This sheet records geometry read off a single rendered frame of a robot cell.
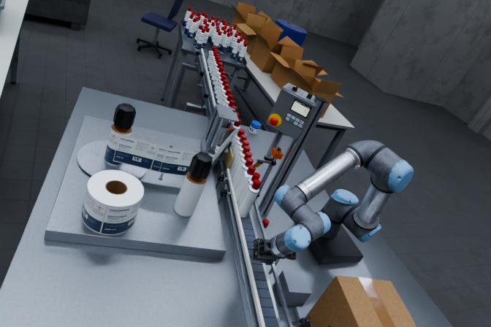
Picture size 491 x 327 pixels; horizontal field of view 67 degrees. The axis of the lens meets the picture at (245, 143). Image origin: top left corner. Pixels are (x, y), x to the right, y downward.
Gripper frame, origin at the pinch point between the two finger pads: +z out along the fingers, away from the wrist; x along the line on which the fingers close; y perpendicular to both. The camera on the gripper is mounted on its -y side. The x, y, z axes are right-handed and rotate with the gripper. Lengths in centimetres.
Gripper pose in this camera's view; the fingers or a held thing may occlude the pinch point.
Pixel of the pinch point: (259, 256)
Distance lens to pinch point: 155.4
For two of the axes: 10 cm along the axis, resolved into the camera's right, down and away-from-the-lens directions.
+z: -4.0, 4.2, 8.2
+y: -9.2, -2.1, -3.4
